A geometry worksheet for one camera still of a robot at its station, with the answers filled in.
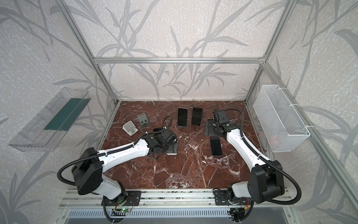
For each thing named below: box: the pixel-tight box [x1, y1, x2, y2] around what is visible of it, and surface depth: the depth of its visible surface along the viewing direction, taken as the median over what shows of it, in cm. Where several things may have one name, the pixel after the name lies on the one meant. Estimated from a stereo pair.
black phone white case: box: [209, 135, 223, 157], surface depth 96 cm
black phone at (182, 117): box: [177, 107, 189, 128], surface depth 98 cm
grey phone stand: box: [137, 112, 150, 127], surface depth 104 cm
